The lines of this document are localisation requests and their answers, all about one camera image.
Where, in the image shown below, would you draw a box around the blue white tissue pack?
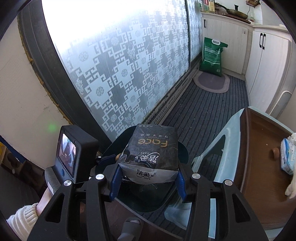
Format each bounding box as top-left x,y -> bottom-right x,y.
280,138 -> 295,176

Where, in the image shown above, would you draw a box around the grey slipper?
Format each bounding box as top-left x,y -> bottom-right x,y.
117,217 -> 144,241

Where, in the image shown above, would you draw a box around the wall spice rack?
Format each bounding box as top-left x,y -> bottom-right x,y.
245,0 -> 260,8

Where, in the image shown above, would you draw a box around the white kitchen cabinet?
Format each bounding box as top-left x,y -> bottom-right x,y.
202,13 -> 295,118

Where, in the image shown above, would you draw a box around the person's left hand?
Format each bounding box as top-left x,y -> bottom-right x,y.
36,188 -> 53,217

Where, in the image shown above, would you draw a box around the white sleeve forearm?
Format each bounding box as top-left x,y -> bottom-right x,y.
6,203 -> 39,241

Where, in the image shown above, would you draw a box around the frosted patterned sliding door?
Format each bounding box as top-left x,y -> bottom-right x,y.
18,1 -> 202,149

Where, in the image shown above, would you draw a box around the oval grey floor mat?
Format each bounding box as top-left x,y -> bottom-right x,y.
193,71 -> 230,93

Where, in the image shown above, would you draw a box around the frying pan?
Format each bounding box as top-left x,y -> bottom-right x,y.
215,3 -> 248,20

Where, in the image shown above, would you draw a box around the black tissue pack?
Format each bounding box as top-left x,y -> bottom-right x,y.
118,124 -> 179,185

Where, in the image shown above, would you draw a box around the brown wooden tray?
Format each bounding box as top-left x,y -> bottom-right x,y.
234,108 -> 295,230

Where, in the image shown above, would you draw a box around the green rice bag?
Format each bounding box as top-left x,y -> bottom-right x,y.
200,37 -> 228,77

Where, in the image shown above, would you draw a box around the small brown round item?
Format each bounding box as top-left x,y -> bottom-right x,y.
271,147 -> 280,160

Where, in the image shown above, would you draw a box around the striped dark floor carpet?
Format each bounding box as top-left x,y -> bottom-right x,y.
138,74 -> 250,230

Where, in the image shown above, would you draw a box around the yellow oil bottle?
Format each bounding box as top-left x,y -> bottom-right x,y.
208,0 -> 215,13

